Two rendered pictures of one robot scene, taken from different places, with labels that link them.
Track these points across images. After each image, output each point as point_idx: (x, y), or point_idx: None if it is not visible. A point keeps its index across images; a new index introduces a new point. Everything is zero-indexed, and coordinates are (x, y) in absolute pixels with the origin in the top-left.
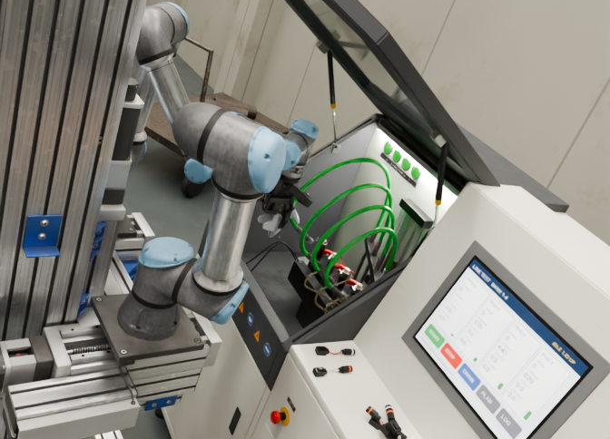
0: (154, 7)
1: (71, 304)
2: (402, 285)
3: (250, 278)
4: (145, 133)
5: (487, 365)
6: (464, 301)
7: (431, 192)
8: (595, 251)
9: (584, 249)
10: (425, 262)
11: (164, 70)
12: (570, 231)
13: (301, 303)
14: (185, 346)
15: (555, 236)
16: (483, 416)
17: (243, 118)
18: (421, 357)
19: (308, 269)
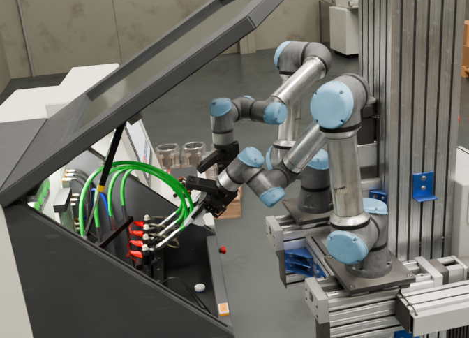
0: (350, 73)
1: None
2: (139, 177)
3: (216, 273)
4: (331, 216)
5: (141, 142)
6: (133, 138)
7: (52, 177)
8: (71, 83)
9: (80, 82)
10: (130, 153)
11: None
12: (67, 88)
13: (166, 284)
14: (294, 197)
15: (90, 84)
16: (149, 154)
17: (299, 42)
18: (150, 179)
19: (155, 275)
